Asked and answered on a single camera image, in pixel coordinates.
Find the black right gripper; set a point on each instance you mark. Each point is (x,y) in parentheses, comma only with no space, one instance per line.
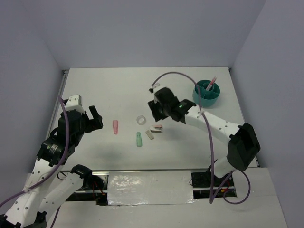
(154,105)

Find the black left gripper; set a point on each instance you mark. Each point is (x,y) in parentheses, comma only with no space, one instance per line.
(96,123)

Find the pink translucent pen cap tube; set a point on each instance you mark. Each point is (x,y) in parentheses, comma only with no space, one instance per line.
(115,126)

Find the clear tape roll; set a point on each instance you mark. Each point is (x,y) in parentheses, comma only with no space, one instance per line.
(141,120)

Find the grey eraser block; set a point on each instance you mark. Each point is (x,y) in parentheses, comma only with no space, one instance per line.
(149,134)

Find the pink pen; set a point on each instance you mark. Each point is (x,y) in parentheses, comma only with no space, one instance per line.
(214,78)

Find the thin purple pen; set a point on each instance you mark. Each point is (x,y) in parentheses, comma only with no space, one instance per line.
(210,85)

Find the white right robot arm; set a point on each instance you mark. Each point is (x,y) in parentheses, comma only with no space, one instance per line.
(241,140)

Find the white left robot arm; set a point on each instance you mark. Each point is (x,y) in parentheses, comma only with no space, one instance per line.
(35,204)

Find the pink white stapler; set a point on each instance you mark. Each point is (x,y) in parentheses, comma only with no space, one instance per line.
(156,128)

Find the teal round divided container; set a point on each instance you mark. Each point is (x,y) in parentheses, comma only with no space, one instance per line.
(206,98)

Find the green glue stick tube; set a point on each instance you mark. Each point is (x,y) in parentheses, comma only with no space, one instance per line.
(139,139)

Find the silver foil cover plate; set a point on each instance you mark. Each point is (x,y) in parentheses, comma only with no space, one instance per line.
(149,188)

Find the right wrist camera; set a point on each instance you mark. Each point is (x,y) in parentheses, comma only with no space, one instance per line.
(154,88)

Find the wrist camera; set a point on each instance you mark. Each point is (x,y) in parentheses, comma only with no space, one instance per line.
(74,102)
(154,88)

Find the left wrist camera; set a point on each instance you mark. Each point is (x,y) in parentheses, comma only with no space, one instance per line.
(74,102)

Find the aluminium table edge rail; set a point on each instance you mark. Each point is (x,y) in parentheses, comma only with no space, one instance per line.
(56,107)

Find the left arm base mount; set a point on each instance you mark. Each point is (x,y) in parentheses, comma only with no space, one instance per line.
(93,189)

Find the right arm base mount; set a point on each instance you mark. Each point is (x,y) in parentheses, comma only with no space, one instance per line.
(201,183)

